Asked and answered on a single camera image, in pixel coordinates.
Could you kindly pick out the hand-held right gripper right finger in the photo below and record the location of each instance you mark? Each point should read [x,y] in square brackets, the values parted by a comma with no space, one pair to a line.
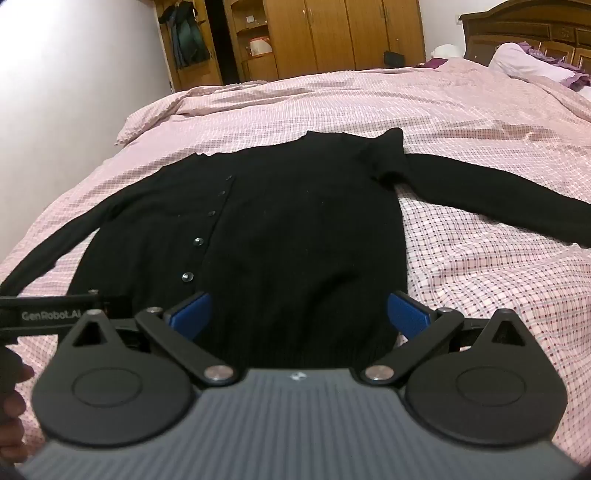
[408,316]

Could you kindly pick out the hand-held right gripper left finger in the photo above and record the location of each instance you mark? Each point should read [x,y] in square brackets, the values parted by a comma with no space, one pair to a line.
[189,316]

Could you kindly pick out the black button-up sweater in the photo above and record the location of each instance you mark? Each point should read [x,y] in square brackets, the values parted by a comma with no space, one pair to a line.
[295,217]

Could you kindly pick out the person's left hand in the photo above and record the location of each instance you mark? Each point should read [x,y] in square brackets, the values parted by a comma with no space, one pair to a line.
[13,408]

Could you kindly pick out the pink checked blanket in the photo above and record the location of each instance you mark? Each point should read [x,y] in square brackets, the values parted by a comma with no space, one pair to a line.
[461,124]

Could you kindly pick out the wooden coat rack panel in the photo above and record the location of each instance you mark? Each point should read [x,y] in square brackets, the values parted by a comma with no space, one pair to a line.
[214,69]

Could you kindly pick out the purple cloth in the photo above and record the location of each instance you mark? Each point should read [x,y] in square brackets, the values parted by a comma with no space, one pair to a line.
[433,63]

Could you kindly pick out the black bag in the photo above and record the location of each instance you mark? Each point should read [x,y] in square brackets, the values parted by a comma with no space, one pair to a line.
[394,58]

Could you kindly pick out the white plush toy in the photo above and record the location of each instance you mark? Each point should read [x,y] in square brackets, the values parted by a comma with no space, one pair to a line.
[446,51]

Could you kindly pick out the white pillow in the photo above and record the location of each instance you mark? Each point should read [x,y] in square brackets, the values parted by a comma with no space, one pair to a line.
[521,62]

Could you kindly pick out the pink and white container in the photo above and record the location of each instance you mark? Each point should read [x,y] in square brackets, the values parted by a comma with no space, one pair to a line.
[260,47]

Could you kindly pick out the dark hanging jacket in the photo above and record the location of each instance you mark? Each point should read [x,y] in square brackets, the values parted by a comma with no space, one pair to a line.
[187,37]

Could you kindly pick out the wooden wardrobe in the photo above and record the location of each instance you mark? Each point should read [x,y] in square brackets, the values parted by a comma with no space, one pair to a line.
[332,37]

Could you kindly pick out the purple ruffled pillow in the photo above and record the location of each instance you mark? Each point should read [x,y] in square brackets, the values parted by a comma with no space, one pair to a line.
[577,76]

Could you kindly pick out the dark wooden headboard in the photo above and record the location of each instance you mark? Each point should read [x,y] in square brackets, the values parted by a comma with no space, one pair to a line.
[545,27]

